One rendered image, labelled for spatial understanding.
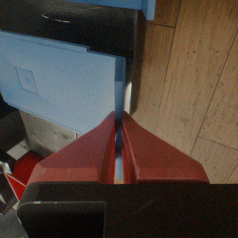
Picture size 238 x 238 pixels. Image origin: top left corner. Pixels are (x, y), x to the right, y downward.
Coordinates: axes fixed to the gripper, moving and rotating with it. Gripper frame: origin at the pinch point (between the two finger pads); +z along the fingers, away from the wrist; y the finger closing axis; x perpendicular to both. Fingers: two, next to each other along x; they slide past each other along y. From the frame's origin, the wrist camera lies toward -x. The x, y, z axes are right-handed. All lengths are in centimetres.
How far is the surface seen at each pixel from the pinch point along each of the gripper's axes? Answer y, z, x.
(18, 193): 20.4, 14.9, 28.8
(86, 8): 2.5, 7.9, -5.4
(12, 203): 23.7, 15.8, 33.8
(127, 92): -0.8, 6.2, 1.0
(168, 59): -4.1, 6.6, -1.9
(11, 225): 234, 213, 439
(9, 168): 14.2, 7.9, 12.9
